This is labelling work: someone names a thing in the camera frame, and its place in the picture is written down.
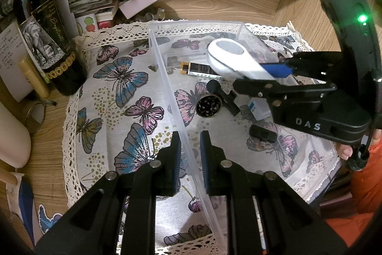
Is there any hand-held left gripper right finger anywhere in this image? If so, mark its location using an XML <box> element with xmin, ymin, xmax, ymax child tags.
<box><xmin>199</xmin><ymin>130</ymin><xmax>350</xmax><ymax>255</ymax></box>

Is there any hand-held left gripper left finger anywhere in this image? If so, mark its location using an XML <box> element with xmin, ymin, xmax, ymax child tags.
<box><xmin>34</xmin><ymin>131</ymin><xmax>182</xmax><ymax>255</ymax></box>

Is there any white handwritten note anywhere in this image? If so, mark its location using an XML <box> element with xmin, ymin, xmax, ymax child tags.
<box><xmin>0</xmin><ymin>23</ymin><xmax>35</xmax><ymax>103</ymax></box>

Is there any dark wine bottle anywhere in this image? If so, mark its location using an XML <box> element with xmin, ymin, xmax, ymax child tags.
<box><xmin>13</xmin><ymin>0</ymin><xmax>88</xmax><ymax>97</ymax></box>

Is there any person's right hand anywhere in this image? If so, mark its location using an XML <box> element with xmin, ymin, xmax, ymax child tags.
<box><xmin>335</xmin><ymin>142</ymin><xmax>355</xmax><ymax>160</ymax></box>

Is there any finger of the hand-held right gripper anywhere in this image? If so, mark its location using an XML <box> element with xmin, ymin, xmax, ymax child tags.
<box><xmin>260</xmin><ymin>51</ymin><xmax>344</xmax><ymax>84</ymax></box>
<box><xmin>232</xmin><ymin>79</ymin><xmax>338</xmax><ymax>98</ymax></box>

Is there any white handheld device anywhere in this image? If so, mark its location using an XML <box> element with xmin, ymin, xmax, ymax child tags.
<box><xmin>207</xmin><ymin>38</ymin><xmax>276</xmax><ymax>81</ymax></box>

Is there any cream cylinder container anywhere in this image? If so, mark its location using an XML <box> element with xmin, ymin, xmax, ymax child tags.
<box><xmin>0</xmin><ymin>100</ymin><xmax>32</xmax><ymax>169</ymax></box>

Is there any pile of metal trinkets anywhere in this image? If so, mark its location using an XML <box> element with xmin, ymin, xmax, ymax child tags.
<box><xmin>119</xmin><ymin>7</ymin><xmax>166</xmax><ymax>24</ymax></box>

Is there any black elongated gadget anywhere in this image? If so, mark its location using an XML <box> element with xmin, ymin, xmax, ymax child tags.
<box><xmin>207</xmin><ymin>79</ymin><xmax>241</xmax><ymax>116</ymax></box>

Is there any pink white card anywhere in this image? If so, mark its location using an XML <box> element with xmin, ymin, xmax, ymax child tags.
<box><xmin>119</xmin><ymin>0</ymin><xmax>158</xmax><ymax>19</ymax></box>

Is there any butterfly print lace tablecloth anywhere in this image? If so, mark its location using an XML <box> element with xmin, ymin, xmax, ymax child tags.
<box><xmin>61</xmin><ymin>20</ymin><xmax>341</xmax><ymax>255</ymax></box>

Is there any blue sticker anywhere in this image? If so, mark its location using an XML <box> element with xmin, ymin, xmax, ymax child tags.
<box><xmin>37</xmin><ymin>204</ymin><xmax>64</xmax><ymax>234</ymax></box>

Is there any clear plastic storage box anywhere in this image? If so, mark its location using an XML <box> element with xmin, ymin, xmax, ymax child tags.
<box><xmin>148</xmin><ymin>20</ymin><xmax>302</xmax><ymax>254</ymax></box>

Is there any yellow tube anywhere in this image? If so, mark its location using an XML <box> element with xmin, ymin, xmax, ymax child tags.
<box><xmin>18</xmin><ymin>59</ymin><xmax>51</xmax><ymax>98</ymax></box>

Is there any orange garment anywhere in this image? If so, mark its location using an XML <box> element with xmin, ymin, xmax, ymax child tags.
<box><xmin>324</xmin><ymin>136</ymin><xmax>382</xmax><ymax>244</ymax></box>

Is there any small white blue box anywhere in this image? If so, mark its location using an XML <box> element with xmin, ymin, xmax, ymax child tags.
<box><xmin>248</xmin><ymin>95</ymin><xmax>273</xmax><ymax>121</ymax></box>

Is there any black round grinder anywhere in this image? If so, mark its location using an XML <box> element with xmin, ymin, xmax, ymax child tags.
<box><xmin>196</xmin><ymin>94</ymin><xmax>223</xmax><ymax>118</ymax></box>

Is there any black gold lighter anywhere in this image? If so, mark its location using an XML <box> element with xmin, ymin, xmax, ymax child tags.
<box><xmin>180</xmin><ymin>61</ymin><xmax>215</xmax><ymax>78</ymax></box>

